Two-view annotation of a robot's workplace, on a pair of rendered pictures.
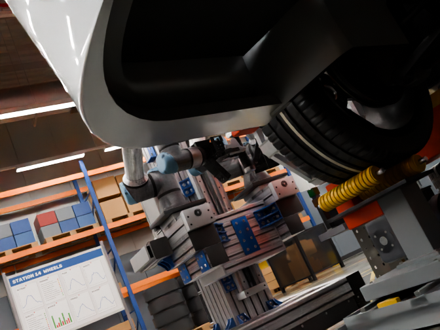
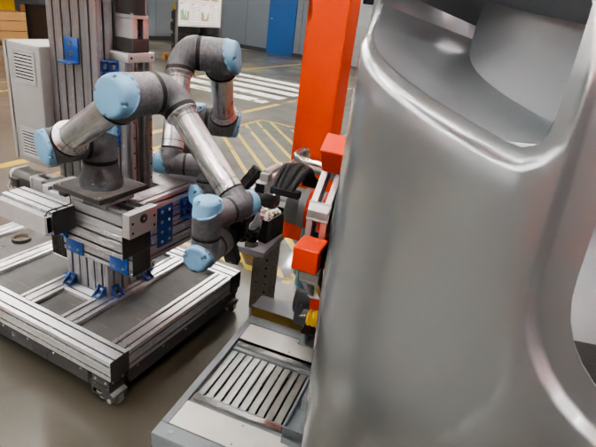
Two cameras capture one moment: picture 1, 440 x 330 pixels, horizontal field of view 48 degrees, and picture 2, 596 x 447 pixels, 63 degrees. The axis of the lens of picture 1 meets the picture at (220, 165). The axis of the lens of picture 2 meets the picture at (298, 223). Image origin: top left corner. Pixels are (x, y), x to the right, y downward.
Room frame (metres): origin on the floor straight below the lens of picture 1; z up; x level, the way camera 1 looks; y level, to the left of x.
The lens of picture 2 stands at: (0.57, 0.57, 1.47)
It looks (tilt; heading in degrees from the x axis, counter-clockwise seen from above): 24 degrees down; 327
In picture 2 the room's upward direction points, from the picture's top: 7 degrees clockwise
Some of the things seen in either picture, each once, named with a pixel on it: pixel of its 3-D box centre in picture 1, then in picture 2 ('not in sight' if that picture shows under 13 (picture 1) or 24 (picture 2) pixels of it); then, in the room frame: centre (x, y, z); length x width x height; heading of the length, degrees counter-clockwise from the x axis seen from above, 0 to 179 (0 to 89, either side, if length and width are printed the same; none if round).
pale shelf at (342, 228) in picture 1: (359, 220); (265, 234); (2.46, -0.50, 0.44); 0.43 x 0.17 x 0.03; 129
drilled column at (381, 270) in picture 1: (385, 262); (264, 270); (2.48, -0.52, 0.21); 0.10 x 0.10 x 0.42; 39
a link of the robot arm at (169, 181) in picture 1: (162, 181); (97, 138); (2.30, 0.28, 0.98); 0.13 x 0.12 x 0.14; 114
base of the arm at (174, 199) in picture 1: (172, 202); (100, 170); (2.30, 0.28, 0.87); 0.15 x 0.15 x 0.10
